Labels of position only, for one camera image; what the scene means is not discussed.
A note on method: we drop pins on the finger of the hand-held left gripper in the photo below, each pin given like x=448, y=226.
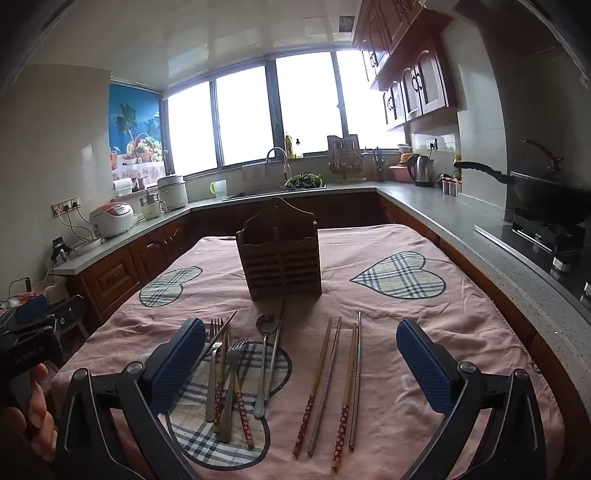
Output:
x=69, y=311
x=32, y=308

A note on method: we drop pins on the gas stove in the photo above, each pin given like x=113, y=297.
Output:
x=535, y=235

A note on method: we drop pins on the pink plastic basin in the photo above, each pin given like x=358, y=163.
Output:
x=399, y=173

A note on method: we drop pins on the knife and scissors holder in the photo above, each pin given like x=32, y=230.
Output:
x=378, y=161

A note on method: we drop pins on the blue beach poster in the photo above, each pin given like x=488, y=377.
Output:
x=134, y=120

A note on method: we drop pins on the small white pot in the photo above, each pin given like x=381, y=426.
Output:
x=150, y=210

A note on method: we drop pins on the person's left hand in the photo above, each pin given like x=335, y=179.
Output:
x=44, y=415

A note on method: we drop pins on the spice jar set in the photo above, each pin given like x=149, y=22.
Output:
x=450, y=187

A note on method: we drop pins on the white wall outlet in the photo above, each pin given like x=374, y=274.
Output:
x=431, y=142

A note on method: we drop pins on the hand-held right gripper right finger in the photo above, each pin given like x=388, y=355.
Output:
x=425, y=369

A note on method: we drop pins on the wooden upper cabinets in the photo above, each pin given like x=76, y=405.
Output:
x=429, y=83

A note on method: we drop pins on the kitchen sink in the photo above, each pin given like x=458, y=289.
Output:
x=249, y=194

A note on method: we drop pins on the wall socket strip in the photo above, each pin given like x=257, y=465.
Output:
x=64, y=206

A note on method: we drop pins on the black wok with lid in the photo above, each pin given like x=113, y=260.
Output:
x=549, y=196

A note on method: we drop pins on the short steel fork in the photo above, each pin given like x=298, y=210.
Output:
x=226, y=415

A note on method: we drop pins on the steel spoon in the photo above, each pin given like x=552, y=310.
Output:
x=266, y=324

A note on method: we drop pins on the kitchen window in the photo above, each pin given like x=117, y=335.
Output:
x=240, y=115

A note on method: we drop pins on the green leafy vegetables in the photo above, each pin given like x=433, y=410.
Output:
x=302, y=181

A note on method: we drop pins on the small black device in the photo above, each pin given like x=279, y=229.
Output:
x=60, y=251

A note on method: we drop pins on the steel sink faucet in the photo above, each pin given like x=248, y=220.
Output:
x=285, y=161

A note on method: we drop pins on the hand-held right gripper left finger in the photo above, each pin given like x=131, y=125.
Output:
x=184, y=364

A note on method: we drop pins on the steel electric kettle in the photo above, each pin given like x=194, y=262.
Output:
x=422, y=173

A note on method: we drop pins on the wooden utensil holder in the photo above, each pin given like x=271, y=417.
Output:
x=281, y=263

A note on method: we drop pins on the pink tablecloth with plaid hearts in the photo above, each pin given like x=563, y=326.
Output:
x=383, y=323

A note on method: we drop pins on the yellow oil bottle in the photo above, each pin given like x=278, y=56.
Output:
x=289, y=147

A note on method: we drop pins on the dish drying rack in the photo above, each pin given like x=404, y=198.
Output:
x=344, y=157

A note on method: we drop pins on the red and white rice cooker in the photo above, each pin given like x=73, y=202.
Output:
x=111, y=221

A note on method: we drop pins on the orange bowl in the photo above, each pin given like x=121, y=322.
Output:
x=405, y=158

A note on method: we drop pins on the paper towel roll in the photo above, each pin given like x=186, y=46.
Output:
x=123, y=184

